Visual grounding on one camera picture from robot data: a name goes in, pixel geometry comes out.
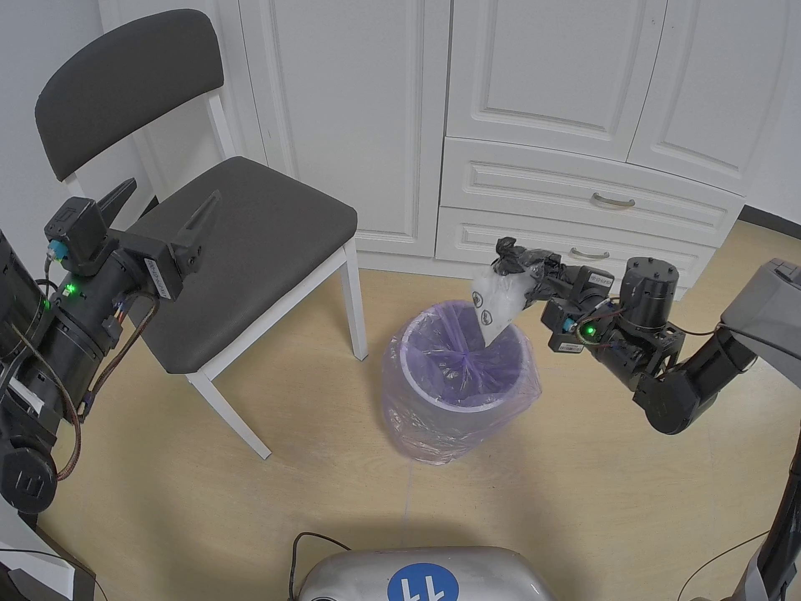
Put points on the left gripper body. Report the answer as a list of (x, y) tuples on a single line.
[(156, 266)]

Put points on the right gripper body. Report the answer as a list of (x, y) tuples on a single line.
[(597, 292)]

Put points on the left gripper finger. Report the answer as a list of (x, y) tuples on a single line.
[(194, 241), (119, 198)]

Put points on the white printed wrapper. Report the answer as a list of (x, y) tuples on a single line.
[(497, 304)]

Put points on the purple plastic bag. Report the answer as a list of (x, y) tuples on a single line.
[(463, 360)]

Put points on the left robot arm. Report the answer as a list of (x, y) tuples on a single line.
[(37, 385)]

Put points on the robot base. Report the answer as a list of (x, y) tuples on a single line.
[(425, 573)]

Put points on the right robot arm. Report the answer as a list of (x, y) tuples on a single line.
[(688, 379)]

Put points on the white trash bin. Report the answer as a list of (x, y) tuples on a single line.
[(413, 374)]

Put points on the white chair dark grey cushions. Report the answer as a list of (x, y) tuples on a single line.
[(250, 241)]

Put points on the white wardrobe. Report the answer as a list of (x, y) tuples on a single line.
[(550, 54)]

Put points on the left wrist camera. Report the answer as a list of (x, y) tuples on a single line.
[(81, 229)]

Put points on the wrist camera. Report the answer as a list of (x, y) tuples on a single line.
[(566, 342), (81, 229)]

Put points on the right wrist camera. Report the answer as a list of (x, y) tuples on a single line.
[(566, 342)]

